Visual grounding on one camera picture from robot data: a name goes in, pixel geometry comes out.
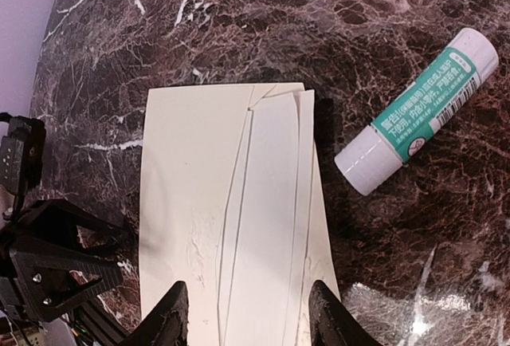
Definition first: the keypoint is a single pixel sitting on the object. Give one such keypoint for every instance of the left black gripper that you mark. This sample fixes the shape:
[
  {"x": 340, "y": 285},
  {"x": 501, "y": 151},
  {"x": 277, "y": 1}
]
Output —
[{"x": 38, "y": 285}]

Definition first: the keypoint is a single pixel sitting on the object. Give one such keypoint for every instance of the green white glue stick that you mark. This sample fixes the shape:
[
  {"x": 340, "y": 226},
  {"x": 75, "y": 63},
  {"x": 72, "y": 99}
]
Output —
[{"x": 419, "y": 112}]

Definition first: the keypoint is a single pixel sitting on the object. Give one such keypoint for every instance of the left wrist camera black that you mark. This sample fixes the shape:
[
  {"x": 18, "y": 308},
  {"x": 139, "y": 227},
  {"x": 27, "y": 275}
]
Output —
[{"x": 21, "y": 153}]

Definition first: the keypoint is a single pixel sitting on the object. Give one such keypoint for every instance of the cream paper envelope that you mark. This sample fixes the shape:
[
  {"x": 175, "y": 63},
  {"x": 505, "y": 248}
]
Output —
[{"x": 191, "y": 140}]

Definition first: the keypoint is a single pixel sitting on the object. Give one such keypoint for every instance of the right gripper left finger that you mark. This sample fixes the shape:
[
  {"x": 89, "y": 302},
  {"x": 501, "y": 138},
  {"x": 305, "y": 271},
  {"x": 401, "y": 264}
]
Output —
[{"x": 167, "y": 323}]

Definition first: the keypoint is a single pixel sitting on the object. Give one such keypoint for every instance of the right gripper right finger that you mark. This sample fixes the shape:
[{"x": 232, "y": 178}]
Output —
[{"x": 331, "y": 323}]

